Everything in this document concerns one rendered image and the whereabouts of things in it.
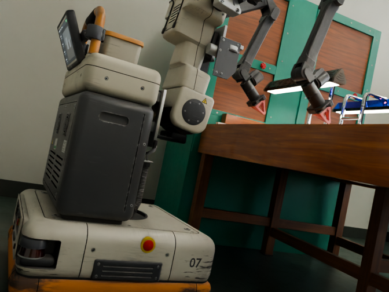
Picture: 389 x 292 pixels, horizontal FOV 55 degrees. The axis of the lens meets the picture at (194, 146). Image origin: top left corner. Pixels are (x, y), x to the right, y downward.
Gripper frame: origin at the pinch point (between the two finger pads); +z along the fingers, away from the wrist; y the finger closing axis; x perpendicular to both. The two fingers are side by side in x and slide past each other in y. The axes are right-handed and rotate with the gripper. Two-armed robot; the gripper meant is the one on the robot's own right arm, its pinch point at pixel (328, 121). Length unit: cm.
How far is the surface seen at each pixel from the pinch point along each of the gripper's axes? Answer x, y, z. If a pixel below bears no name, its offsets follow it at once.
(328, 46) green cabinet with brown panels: -100, 93, 2
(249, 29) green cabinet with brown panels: -50, 93, -42
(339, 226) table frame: -24, 82, 110
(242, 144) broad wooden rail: 23.5, 36.7, -3.9
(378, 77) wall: -229, 193, 100
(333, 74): -27.7, 16.6, -8.6
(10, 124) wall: 109, 167, -80
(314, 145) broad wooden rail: 22.2, -16.4, -5.2
